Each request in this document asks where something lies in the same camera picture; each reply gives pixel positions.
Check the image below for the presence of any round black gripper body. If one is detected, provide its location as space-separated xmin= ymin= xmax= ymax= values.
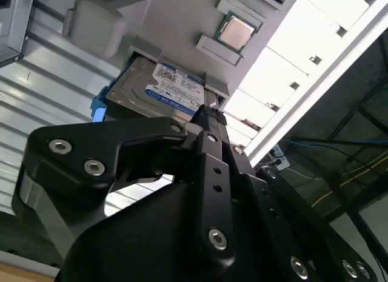
xmin=57 ymin=181 xmax=292 ymax=282

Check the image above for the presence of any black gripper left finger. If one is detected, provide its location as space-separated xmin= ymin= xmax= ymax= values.
xmin=13 ymin=105 xmax=239 ymax=269

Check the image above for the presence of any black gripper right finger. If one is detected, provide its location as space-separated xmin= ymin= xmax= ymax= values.
xmin=211 ymin=109 xmax=380 ymax=282

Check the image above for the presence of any hard disk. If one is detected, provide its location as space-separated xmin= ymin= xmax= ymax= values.
xmin=92 ymin=52 xmax=209 ymax=126

